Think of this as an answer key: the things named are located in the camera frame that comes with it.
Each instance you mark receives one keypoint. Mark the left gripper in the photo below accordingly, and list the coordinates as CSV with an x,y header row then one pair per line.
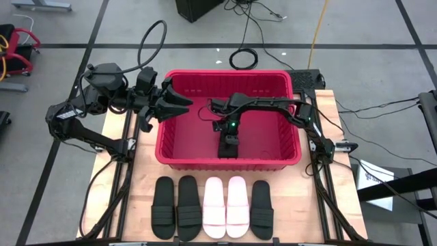
x,y
150,99

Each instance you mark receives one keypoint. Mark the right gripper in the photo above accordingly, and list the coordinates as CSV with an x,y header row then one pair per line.
x,y
232,124

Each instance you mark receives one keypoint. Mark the black foam slide sandal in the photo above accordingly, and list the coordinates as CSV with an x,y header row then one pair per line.
x,y
228,152
164,191
261,194
189,191

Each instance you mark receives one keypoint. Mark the pink foam slide sandal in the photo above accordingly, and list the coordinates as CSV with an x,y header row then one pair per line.
x,y
238,191
214,194

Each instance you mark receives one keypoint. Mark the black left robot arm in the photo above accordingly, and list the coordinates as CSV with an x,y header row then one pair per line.
x,y
88,136

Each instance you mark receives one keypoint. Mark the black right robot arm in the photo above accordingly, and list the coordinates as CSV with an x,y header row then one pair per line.
x,y
266,102

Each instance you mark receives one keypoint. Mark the red plastic bin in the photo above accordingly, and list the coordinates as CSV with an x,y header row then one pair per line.
x,y
191,143

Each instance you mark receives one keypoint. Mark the black perforated box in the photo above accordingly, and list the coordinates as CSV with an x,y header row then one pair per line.
x,y
304,80

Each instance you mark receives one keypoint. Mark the black equipment case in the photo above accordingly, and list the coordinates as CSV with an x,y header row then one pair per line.
x,y
198,8

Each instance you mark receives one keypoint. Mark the white paper sheet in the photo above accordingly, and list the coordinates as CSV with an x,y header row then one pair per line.
x,y
373,171

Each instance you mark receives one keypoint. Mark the grey metal foot bar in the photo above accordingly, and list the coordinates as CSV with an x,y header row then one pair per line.
x,y
13,87
41,5

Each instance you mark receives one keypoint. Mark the black caster base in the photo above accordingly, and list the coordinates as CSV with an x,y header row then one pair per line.
x,y
4,121

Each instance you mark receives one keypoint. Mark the black beam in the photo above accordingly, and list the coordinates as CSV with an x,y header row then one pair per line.
x,y
403,184

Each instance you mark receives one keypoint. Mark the dark grey desk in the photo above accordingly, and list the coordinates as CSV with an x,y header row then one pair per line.
x,y
406,212

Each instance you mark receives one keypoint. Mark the black stand bar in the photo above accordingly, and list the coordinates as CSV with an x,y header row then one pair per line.
x,y
428,116

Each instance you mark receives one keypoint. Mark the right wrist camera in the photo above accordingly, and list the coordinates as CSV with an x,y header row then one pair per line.
x,y
218,126

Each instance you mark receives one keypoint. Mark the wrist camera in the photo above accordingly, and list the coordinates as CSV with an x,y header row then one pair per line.
x,y
218,126
147,80

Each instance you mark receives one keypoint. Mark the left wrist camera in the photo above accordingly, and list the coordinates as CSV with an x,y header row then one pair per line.
x,y
147,80

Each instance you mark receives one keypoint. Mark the black aluminium frame rails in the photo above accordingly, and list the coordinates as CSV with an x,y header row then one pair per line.
x,y
128,171
324,191

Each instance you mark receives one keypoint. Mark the silver aluminium bracket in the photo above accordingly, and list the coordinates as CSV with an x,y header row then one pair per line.
x,y
346,146

